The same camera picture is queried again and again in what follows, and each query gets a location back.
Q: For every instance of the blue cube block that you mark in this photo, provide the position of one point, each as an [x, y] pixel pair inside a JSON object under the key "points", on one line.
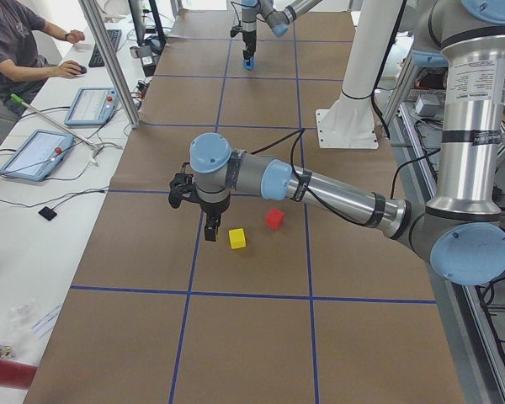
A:
{"points": [[249, 64]]}

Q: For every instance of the red cube block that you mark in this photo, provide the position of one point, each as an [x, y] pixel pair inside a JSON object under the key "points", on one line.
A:
{"points": [[274, 218]]}

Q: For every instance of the yellow cube block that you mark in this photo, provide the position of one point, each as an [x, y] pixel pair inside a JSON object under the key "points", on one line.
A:
{"points": [[237, 238]]}

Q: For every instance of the black computer monitor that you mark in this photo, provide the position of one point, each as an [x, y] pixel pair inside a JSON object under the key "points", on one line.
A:
{"points": [[140, 12]]}

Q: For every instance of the brown paper table mat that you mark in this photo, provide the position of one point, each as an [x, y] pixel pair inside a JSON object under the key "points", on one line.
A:
{"points": [[317, 311]]}

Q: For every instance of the green tipped metal rod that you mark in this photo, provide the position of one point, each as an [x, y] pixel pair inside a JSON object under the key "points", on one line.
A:
{"points": [[95, 147]]}

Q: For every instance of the small black square pad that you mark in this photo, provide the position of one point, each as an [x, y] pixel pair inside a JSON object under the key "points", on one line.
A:
{"points": [[47, 213]]}

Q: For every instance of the far teach pendant tablet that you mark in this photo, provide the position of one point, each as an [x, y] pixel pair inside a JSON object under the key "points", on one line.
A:
{"points": [[92, 107]]}

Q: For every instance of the teach pendant tablet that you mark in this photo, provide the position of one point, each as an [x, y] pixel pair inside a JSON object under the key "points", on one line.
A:
{"points": [[38, 156], [92, 107]]}

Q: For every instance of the near teach pendant tablet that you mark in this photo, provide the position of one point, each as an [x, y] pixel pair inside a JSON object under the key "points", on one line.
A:
{"points": [[38, 156]]}

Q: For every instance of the seated person grey shirt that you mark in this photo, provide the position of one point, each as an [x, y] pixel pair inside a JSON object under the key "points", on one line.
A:
{"points": [[23, 70]]}

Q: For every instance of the red fire extinguisher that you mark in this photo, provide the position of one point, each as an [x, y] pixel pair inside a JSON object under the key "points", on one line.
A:
{"points": [[16, 375]]}

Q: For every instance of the white camera pole base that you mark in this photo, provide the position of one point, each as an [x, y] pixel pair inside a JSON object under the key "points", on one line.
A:
{"points": [[350, 122]]}

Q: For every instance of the aluminium frame post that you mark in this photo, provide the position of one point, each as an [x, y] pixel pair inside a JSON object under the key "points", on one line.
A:
{"points": [[111, 62]]}

